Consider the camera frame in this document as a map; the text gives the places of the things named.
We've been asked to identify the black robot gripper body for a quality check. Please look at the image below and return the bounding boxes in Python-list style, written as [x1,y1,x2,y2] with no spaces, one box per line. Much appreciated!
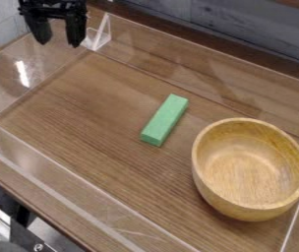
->
[19,0,89,19]

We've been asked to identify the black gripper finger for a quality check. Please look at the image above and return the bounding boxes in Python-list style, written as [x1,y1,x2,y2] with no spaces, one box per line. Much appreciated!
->
[66,14,87,47]
[26,16,52,44]

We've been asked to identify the green rectangular block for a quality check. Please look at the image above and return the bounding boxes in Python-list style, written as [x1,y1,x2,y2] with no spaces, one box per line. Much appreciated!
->
[141,94,189,147]

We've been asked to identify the brown wooden bowl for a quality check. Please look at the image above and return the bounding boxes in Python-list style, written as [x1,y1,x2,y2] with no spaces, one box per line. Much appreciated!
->
[191,118,299,221]

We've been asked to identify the clear acrylic corner bracket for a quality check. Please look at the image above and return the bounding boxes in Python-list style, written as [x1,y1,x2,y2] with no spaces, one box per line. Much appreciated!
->
[82,13,113,51]

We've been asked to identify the black metal table bracket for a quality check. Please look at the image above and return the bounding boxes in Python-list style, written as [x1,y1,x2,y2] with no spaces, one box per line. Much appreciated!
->
[10,219,63,252]

